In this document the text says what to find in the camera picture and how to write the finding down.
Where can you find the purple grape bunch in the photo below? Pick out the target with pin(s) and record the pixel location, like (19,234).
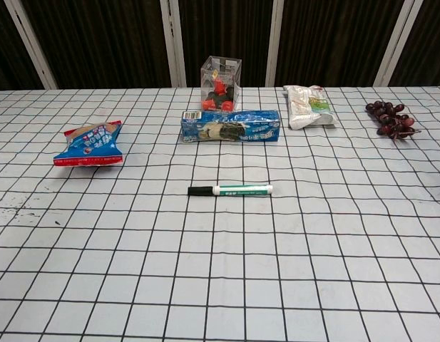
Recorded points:
(389,115)

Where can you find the white green marker body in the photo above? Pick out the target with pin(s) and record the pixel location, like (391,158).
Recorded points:
(242,190)

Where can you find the blue cookie box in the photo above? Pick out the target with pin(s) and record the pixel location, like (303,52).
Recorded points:
(255,124)

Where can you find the white frame post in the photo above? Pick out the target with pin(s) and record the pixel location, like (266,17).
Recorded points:
(32,46)
(275,42)
(173,42)
(396,42)

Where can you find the white checkered tablecloth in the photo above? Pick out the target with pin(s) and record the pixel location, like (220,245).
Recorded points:
(219,267)

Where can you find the white snack packet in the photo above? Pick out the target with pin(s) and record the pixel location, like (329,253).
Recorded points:
(305,107)

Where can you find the clear plastic box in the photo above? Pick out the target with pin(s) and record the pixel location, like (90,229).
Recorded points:
(219,69)

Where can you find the blue red snack bag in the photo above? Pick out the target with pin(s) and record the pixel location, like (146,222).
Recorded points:
(91,144)

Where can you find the red black toy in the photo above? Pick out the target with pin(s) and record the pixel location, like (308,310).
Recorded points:
(219,94)

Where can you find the black marker cap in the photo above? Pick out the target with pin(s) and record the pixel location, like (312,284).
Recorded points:
(201,191)

